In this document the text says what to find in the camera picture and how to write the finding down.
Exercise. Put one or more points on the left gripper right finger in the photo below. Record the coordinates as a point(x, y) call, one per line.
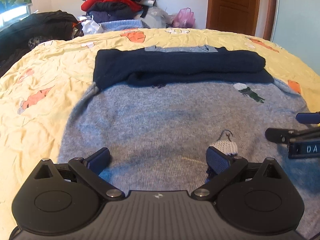
point(258, 198)

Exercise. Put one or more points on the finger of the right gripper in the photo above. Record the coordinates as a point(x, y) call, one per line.
point(308, 118)
point(285, 136)

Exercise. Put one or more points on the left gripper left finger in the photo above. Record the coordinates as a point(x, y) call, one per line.
point(57, 199)

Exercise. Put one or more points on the grey and navy knit sweater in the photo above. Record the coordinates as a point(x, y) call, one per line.
point(158, 134)

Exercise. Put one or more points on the pile of clothes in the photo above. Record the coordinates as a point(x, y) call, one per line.
point(144, 12)

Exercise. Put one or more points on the white wardrobe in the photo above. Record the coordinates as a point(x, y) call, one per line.
point(297, 29)

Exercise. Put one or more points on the yellow carrot print bedsheet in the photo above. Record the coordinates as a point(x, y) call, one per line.
point(40, 90)

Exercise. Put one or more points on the brown wooden door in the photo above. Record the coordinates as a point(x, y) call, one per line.
point(237, 16)

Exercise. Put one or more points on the pink plastic bag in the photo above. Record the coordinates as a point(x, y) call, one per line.
point(184, 19)

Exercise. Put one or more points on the black coat on bed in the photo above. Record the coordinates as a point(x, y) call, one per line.
point(23, 36)

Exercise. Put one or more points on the silver plastic bag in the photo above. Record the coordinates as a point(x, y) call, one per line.
point(89, 26)

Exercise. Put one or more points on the light blue folded blanket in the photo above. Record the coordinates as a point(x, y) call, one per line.
point(123, 25)

